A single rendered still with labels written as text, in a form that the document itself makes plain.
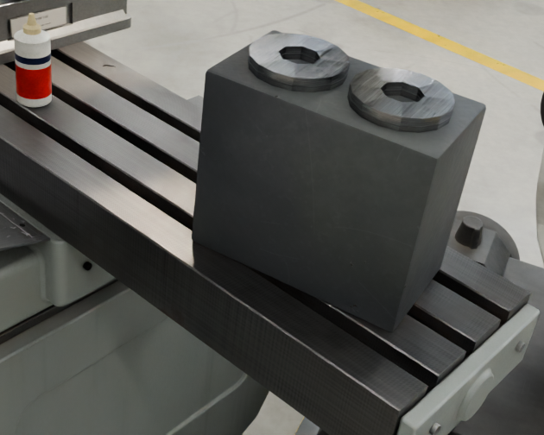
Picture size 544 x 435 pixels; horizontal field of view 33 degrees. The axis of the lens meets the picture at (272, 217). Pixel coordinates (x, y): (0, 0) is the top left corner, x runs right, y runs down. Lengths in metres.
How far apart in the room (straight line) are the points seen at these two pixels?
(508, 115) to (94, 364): 2.44
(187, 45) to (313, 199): 2.78
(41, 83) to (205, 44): 2.50
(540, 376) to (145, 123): 0.72
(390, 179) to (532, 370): 0.76
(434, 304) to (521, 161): 2.31
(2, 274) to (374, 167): 0.46
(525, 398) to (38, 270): 0.73
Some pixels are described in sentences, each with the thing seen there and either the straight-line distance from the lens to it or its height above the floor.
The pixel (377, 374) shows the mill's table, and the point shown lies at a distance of 0.80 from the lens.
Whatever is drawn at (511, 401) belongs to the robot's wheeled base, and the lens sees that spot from 1.41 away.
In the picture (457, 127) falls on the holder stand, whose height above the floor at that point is 1.15.
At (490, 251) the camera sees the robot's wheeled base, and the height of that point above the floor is 0.61.
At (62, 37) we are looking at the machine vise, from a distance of 1.26.
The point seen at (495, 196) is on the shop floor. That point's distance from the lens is 2.95.
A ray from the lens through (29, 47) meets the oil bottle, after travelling 1.08.
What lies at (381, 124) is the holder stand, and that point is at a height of 1.15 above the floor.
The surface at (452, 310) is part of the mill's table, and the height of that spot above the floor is 0.97.
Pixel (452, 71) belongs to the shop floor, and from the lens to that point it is 3.68.
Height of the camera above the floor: 1.51
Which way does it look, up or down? 35 degrees down
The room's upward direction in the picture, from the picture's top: 8 degrees clockwise
